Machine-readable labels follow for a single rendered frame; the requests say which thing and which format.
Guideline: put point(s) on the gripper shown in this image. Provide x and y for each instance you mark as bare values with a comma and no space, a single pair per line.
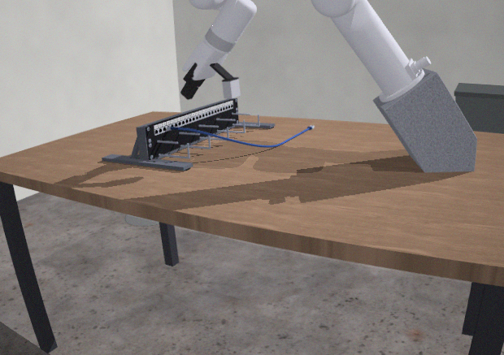
199,67

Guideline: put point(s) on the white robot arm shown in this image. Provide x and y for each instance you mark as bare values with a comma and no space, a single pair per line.
361,27

